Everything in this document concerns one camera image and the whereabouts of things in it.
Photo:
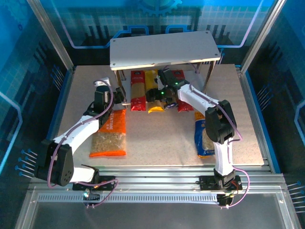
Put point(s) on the red pasta bag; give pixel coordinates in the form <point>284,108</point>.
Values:
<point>184,106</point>
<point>137,93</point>

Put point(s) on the yellow spaghetti bag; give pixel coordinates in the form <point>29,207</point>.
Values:
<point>150,80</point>

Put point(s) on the blue spaghetti bag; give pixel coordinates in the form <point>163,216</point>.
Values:
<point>170,105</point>

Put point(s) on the white two-tier metal shelf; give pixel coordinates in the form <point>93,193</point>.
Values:
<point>164,50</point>

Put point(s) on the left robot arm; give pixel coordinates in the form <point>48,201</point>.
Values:
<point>71,133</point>

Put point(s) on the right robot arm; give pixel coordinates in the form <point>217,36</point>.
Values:
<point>219,124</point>

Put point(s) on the orange macaroni pasta bag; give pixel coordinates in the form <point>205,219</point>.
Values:
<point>112,143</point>

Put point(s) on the blue and white pasta bag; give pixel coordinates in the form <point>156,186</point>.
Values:
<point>202,140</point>

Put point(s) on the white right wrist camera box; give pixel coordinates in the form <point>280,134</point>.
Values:
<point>159,83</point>

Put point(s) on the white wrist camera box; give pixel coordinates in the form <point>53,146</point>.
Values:
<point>102,82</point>
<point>159,83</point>

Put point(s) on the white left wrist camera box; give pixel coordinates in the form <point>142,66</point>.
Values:
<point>102,82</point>

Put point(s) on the aluminium front frame rails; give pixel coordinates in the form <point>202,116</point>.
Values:
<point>155,177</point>

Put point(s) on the aluminium upright post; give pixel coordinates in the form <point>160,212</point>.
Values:
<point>51,35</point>
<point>262,35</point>

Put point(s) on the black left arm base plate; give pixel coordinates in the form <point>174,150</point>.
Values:
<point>107,183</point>

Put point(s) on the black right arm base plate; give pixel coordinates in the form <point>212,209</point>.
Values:
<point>207,182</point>

